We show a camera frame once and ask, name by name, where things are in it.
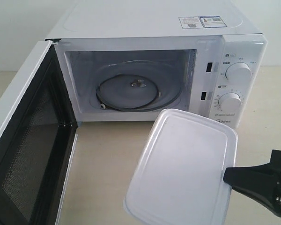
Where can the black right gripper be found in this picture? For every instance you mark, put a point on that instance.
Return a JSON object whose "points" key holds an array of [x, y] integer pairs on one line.
{"points": [[261, 183]]}

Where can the white plastic lidded container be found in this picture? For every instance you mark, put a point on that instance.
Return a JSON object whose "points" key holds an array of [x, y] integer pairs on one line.
{"points": [[179, 177]]}

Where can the white microwave door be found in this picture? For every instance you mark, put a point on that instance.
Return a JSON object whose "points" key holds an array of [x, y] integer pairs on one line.
{"points": [[37, 140]]}

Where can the white microwave oven body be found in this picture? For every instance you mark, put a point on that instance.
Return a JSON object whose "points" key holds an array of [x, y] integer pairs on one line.
{"points": [[96, 33]]}

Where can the lower white timer knob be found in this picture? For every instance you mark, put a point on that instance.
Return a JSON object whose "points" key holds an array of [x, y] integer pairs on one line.
{"points": [[230, 102]]}

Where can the upper white control knob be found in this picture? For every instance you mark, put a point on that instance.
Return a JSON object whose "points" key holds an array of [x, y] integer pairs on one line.
{"points": [[238, 73]]}

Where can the glass turntable plate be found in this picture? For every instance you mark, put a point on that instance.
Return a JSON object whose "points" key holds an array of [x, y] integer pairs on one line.
{"points": [[137, 86]]}

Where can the blue white label sticker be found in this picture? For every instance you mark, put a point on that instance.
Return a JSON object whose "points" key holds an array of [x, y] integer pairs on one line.
{"points": [[202, 22]]}

